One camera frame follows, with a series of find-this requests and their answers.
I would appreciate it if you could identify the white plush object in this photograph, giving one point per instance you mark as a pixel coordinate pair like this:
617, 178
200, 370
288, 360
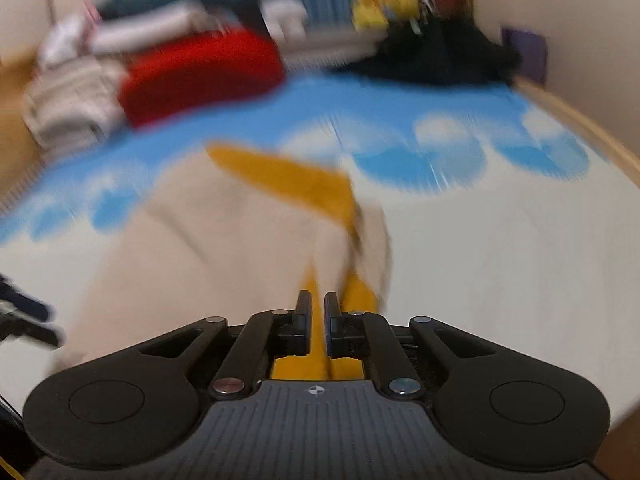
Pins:
282, 17

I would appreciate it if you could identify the beige and mustard garment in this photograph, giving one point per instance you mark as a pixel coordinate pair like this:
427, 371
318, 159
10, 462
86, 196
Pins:
225, 240

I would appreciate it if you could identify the dark teal cloth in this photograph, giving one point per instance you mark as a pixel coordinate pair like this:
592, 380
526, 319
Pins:
140, 4

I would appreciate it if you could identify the purple box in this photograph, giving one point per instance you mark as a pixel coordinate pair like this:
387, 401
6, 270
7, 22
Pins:
525, 55

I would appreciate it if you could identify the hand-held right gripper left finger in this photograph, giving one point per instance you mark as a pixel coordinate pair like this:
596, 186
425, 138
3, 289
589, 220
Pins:
305, 317

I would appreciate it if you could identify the wooden bed frame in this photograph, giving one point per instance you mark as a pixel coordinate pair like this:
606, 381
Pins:
590, 125

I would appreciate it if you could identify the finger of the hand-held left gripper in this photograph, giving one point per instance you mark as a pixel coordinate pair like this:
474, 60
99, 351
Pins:
35, 332
27, 305

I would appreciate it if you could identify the red cloth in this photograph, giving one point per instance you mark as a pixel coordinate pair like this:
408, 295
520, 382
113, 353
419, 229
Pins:
200, 77

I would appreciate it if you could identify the blue white cloud bed sheet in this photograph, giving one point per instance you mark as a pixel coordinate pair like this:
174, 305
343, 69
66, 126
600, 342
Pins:
500, 260

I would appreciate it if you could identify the folded white grey clothes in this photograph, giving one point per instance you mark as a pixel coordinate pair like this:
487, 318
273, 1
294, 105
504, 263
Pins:
70, 100

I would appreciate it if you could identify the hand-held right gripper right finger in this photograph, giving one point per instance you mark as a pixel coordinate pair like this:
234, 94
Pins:
330, 320

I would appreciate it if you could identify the black cloth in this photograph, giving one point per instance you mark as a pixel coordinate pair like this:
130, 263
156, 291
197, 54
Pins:
440, 55

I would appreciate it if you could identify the yellow plush toy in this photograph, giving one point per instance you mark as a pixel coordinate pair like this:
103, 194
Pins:
382, 5

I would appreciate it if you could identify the folded white cloth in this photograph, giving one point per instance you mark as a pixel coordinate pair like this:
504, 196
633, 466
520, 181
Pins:
150, 27

